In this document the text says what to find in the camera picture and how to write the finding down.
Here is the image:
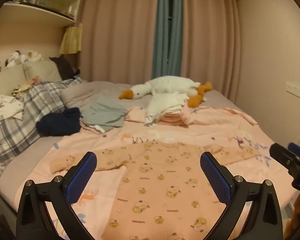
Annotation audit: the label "grey plaid blanket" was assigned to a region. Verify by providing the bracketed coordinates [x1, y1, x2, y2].
[0, 76, 86, 177]

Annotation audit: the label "navy blue garment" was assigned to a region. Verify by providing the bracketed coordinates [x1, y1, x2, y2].
[36, 107, 81, 137]

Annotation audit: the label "grey folded garment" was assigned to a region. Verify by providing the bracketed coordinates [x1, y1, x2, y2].
[81, 95, 128, 133]

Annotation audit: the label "pink curtain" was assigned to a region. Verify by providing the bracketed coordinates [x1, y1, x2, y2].
[78, 0, 241, 100]

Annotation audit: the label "white goose plush toy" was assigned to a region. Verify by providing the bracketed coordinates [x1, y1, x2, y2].
[119, 76, 212, 108]

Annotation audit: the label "pink printed bed quilt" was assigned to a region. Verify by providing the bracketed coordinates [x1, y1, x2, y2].
[13, 106, 300, 240]

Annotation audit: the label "folded white and pink clothes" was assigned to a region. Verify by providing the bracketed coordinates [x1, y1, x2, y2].
[145, 92, 191, 126]

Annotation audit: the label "stuffed toys on headboard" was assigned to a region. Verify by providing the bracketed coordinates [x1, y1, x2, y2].
[5, 50, 43, 68]

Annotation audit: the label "white wall shelf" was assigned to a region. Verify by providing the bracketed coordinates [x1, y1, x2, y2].
[0, 0, 81, 28]

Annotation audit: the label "dark brown cushion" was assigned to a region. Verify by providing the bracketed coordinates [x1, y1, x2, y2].
[49, 55, 80, 80]

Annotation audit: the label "peach duck print baby garment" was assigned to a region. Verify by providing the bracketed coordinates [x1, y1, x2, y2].
[44, 140, 258, 239]

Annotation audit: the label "yellow hanging cloth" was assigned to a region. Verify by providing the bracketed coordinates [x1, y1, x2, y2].
[60, 24, 83, 55]

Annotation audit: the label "white wall socket panel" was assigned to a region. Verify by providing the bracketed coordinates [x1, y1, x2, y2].
[286, 81, 300, 98]

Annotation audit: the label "teal curtain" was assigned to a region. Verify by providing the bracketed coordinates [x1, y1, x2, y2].
[152, 0, 183, 78]

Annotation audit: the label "beige pillow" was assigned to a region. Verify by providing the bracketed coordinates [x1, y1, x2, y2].
[23, 60, 62, 82]

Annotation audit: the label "white patterned clothes pile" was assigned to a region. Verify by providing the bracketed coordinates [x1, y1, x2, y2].
[0, 84, 32, 121]

